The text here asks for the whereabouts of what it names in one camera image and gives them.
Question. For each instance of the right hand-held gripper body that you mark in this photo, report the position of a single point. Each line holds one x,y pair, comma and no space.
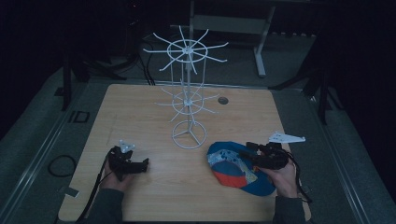
274,155

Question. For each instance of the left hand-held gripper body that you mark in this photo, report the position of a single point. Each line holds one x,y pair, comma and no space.
120,160

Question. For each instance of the blue and orange cap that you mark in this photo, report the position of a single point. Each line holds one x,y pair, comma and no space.
232,169

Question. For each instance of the person's left hand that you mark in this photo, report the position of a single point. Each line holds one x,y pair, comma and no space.
114,182

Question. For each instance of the person's right hand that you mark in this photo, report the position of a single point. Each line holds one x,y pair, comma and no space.
281,180

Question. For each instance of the grey table grommet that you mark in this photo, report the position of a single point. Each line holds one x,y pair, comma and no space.
223,100

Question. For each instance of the black metal stand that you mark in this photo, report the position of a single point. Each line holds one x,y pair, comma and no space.
66,84
323,93

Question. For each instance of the grey table bracket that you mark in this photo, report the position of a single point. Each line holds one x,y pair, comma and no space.
70,192

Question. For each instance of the white metal desk frame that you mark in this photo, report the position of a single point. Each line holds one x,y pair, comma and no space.
260,46

